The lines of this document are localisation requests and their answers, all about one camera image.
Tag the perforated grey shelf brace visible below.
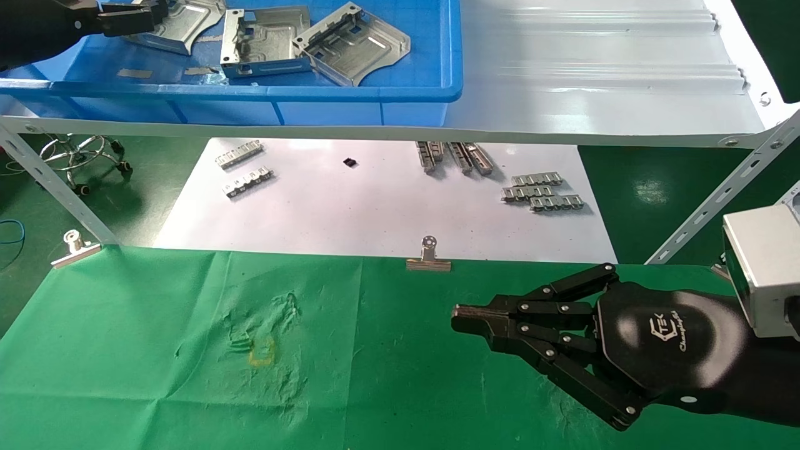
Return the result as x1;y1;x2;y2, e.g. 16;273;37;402
0;122;119;246
647;112;800;266

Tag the chrome stool base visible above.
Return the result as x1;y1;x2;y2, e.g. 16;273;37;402
39;134;133;196

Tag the white metal shelf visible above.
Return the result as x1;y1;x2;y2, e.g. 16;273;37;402
0;0;800;149

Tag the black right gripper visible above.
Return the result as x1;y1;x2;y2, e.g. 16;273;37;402
451;262;752;432

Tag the small notched metal strip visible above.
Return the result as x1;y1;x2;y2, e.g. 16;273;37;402
530;194;585;213
223;166;274;199
215;140;264;171
502;185;559;204
511;173;563;188

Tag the blue plastic bin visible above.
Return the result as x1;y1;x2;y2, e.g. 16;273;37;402
0;0;464;126

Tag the green cloth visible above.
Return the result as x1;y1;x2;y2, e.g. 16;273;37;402
0;245;800;450

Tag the stamped sheet metal bracket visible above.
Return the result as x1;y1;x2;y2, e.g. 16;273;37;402
122;0;227;56
292;2;412;87
220;6;313;79

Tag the silver binder clip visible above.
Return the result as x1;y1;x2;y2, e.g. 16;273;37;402
406;235;452;273
51;229;102;269

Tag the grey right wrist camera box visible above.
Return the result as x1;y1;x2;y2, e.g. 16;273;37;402
722;184;800;341

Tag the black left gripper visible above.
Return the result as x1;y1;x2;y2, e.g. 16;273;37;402
0;0;169;71

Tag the white board sheet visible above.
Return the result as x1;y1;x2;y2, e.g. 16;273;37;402
153;137;619;264

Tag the blue cable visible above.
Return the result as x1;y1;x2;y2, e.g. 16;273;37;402
0;219;27;271

